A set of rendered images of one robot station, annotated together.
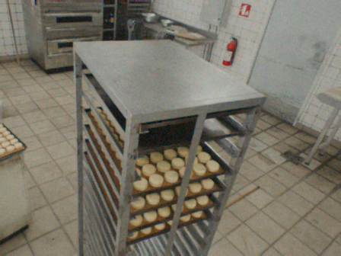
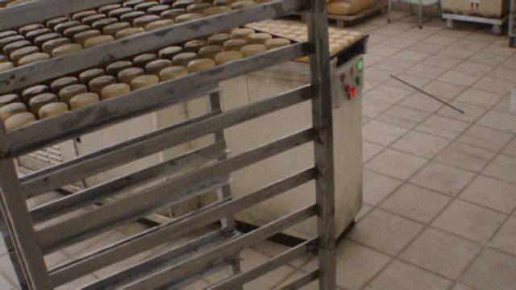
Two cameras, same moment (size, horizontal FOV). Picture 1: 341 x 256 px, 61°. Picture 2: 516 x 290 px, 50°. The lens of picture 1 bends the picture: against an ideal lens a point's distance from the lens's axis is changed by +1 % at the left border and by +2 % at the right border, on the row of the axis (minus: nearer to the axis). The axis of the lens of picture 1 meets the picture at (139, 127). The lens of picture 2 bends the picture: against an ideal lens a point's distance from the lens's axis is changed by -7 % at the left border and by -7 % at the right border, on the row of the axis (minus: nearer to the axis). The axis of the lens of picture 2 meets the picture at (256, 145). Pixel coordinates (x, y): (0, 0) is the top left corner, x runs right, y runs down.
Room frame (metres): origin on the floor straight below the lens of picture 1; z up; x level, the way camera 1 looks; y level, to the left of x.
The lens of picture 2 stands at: (1.19, -1.15, 1.55)
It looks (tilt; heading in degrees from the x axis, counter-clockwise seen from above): 26 degrees down; 86
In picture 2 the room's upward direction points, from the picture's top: 5 degrees counter-clockwise
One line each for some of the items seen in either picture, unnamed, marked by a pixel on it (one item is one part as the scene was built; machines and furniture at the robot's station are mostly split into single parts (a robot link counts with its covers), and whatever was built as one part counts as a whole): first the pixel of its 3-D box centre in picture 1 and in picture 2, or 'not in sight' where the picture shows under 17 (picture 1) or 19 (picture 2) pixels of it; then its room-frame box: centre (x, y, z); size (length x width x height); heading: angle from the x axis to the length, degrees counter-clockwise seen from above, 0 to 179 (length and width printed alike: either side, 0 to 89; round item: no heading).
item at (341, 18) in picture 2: not in sight; (325, 10); (2.56, 5.19, 0.06); 1.20 x 0.80 x 0.11; 133
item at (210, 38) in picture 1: (164, 47); not in sight; (5.93, -0.32, 0.49); 1.90 x 0.72 x 0.98; 41
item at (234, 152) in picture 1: (188, 111); not in sight; (1.12, -0.21, 1.59); 0.64 x 0.03 x 0.03; 28
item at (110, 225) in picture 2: (99, 251); (127, 215); (0.93, 0.14, 0.78); 0.64 x 0.03 x 0.03; 28
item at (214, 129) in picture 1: (153, 100); not in sight; (1.02, -0.04, 1.68); 0.60 x 0.40 x 0.02; 28
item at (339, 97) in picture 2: not in sight; (347, 80); (1.72, 0.95, 0.77); 0.24 x 0.04 x 0.14; 50
